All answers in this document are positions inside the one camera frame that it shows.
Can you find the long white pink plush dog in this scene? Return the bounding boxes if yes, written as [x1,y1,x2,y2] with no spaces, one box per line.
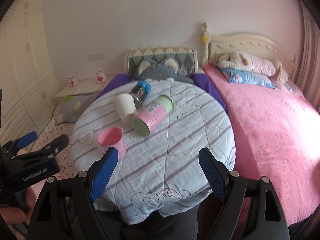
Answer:
[217,51,289,83]

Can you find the pink and green can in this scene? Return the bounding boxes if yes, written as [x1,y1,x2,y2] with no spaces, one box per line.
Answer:
[130,94,175,137]

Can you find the cream wardrobe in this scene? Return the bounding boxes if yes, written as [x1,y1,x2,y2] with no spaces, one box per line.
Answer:
[0,0,61,140]

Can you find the white cup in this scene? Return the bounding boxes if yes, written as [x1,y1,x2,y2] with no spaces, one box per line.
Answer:
[114,93,138,126]

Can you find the grey flower cushion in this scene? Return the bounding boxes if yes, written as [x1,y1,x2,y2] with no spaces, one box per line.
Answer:
[53,94,99,125]

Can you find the blue cartoon pillow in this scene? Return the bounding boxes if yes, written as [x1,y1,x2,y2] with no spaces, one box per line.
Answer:
[221,67,276,89]

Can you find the cream wooden headboard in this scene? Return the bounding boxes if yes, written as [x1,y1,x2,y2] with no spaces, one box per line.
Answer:
[201,22,299,81]

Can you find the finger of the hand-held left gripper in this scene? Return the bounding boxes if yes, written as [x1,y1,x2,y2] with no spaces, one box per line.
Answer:
[15,131,38,149]
[32,134,69,156]

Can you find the black spray can blue cap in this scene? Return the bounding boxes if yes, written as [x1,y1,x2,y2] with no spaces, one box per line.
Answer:
[129,79,152,105]

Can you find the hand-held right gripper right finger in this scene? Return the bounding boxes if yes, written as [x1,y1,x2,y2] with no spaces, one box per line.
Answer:
[198,147,288,240]

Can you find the white nightstand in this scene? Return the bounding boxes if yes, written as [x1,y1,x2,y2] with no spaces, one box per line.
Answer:
[54,75,118,103]

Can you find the pink curtain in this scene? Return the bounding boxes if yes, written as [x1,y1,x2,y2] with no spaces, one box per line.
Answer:
[295,2,320,86]

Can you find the pink fleece blanket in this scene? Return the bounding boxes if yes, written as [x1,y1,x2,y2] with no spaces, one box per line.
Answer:
[202,64,320,227]

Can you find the pink ribbed cup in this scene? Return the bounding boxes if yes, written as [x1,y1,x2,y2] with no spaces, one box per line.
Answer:
[97,127,127,160]

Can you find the person's left hand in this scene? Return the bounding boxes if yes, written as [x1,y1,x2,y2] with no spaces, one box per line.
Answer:
[0,205,27,228]

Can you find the heart printed bed sheet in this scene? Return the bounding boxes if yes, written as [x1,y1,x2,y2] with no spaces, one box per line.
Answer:
[32,102,78,181]

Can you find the striped light blue quilt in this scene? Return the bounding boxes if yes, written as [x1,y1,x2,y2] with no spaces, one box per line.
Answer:
[70,80,237,227]

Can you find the purple bed sheet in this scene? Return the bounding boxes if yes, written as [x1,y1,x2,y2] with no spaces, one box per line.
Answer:
[94,72,227,112]

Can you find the grey cat plush pillow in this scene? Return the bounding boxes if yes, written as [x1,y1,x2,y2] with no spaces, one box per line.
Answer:
[132,59,194,84]

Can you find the diamond patterned headboard cushion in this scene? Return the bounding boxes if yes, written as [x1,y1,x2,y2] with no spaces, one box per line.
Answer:
[127,47,197,77]

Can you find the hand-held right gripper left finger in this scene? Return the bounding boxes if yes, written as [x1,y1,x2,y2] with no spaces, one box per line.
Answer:
[26,147,123,240]

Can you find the person's dark trousers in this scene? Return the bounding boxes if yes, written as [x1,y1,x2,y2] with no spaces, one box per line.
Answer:
[97,194,221,240]

